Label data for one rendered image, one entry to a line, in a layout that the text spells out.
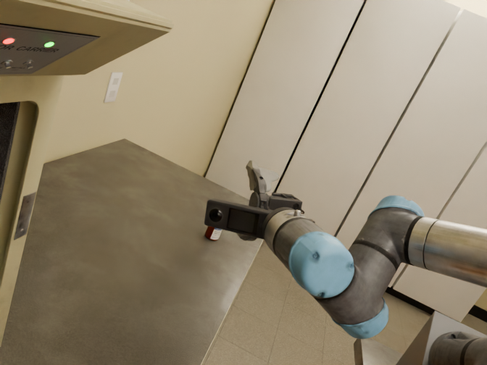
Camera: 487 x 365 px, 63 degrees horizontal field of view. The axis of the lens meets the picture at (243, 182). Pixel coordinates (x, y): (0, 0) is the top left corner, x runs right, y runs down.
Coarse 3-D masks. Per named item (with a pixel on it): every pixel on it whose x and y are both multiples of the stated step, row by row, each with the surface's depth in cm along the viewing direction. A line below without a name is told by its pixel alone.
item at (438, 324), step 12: (432, 324) 90; (444, 324) 90; (456, 324) 90; (420, 336) 92; (432, 336) 89; (480, 336) 90; (408, 348) 95; (420, 348) 89; (408, 360) 92; (420, 360) 87
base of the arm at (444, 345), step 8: (440, 336) 88; (448, 336) 86; (456, 336) 87; (464, 336) 84; (472, 336) 83; (440, 344) 85; (448, 344) 84; (456, 344) 82; (464, 344) 81; (432, 352) 86; (440, 352) 84; (448, 352) 82; (456, 352) 81; (464, 352) 79; (432, 360) 85; (440, 360) 83; (448, 360) 82; (456, 360) 80; (464, 360) 78
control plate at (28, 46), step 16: (0, 32) 27; (16, 32) 28; (32, 32) 29; (48, 32) 30; (64, 32) 32; (0, 48) 30; (16, 48) 31; (32, 48) 32; (48, 48) 34; (64, 48) 35; (0, 64) 33; (16, 64) 34; (32, 64) 36; (48, 64) 38
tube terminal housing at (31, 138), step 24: (0, 96) 41; (24, 96) 44; (48, 96) 48; (24, 120) 50; (48, 120) 50; (24, 144) 52; (24, 168) 54; (24, 192) 52; (0, 216) 54; (0, 240) 56; (24, 240) 57; (0, 264) 59; (0, 288) 57; (0, 312) 60; (0, 336) 63
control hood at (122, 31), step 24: (0, 0) 23; (24, 0) 24; (48, 0) 26; (72, 0) 28; (96, 0) 30; (120, 0) 40; (24, 24) 27; (48, 24) 29; (72, 24) 31; (96, 24) 33; (120, 24) 35; (144, 24) 38; (168, 24) 42; (96, 48) 39; (120, 48) 43; (48, 72) 41; (72, 72) 45
